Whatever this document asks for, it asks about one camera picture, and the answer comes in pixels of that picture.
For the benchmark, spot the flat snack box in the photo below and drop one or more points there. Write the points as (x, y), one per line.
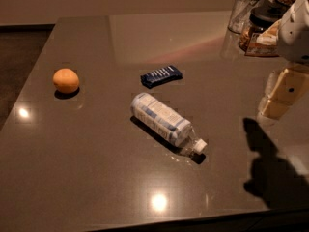
(262, 42)

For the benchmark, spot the orange fruit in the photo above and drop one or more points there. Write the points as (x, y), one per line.
(66, 81)

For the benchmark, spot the black lid glass jar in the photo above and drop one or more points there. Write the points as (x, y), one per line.
(260, 19)

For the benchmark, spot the blue label plastic bottle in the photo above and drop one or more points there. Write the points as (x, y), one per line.
(167, 123)

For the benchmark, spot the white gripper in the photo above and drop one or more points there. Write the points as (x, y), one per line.
(294, 38)

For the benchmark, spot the dark blue snack packet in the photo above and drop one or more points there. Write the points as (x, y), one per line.
(160, 76)

